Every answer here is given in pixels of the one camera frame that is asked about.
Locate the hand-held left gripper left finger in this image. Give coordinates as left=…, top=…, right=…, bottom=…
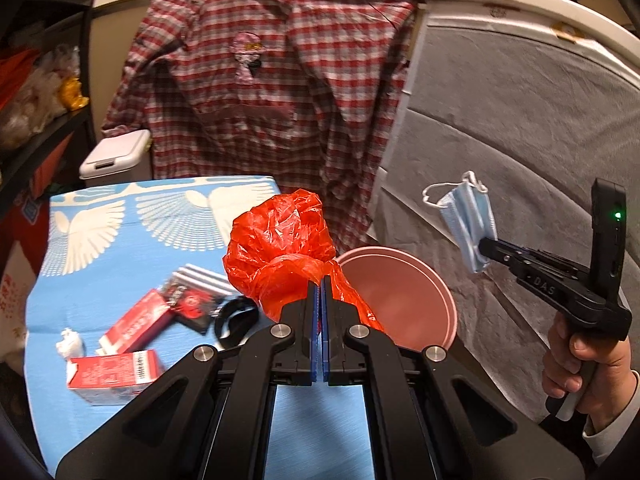
left=55, top=280, right=319, bottom=480

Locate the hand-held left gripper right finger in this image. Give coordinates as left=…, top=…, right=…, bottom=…
left=322, top=274, right=586, bottom=480

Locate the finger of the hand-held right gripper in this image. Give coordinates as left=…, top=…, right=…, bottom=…
left=478, top=237, right=543, bottom=261
left=481, top=251, right=531, bottom=273

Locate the blue face mask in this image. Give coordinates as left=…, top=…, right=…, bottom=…
left=422, top=170, right=499, bottom=275

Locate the black tape roll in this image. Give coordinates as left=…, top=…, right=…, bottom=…
left=213, top=297, right=260, bottom=349

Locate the pink plastic bin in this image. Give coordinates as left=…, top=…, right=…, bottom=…
left=334, top=246, right=459, bottom=354

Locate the red plastic bag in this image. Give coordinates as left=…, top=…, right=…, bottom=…
left=223, top=189, right=387, bottom=335

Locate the silver striped packet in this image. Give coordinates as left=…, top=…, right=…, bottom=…
left=172, top=262, right=242, bottom=298

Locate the black and red packet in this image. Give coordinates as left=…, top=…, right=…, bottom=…
left=158, top=281, right=227, bottom=336

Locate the red and white toothpaste box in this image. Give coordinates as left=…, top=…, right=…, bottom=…
left=97, top=288, right=174, bottom=357

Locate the red and white carton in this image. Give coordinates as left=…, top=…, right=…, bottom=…
left=66, top=349, right=165, bottom=407

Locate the white tissue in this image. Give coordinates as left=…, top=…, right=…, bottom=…
left=53, top=328, right=85, bottom=361

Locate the person's right forearm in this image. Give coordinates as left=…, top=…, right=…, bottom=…
left=581, top=367, right=640, bottom=472

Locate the person's right hand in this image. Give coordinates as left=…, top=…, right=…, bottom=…
left=541, top=317, right=639, bottom=429

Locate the grey cloth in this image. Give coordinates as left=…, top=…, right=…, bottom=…
left=369, top=2, right=640, bottom=427

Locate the blue patterned tablecloth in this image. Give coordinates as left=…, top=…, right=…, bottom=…
left=24, top=175, right=377, bottom=480

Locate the red plaid shirt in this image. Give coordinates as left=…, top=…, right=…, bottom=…
left=101, top=0, right=419, bottom=257

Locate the white lidded bin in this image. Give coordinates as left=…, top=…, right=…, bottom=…
left=78, top=129, right=153, bottom=192

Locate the red cardboard box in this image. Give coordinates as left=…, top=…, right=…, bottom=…
left=0, top=132, right=77, bottom=291

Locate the yellow shiny object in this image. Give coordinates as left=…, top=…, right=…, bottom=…
left=57, top=75, right=91, bottom=111

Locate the black shelf rack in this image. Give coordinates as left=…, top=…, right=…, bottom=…
left=0, top=0, right=99, bottom=213

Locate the clear plastic bag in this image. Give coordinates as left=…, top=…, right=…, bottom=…
left=0, top=44, right=82, bottom=152

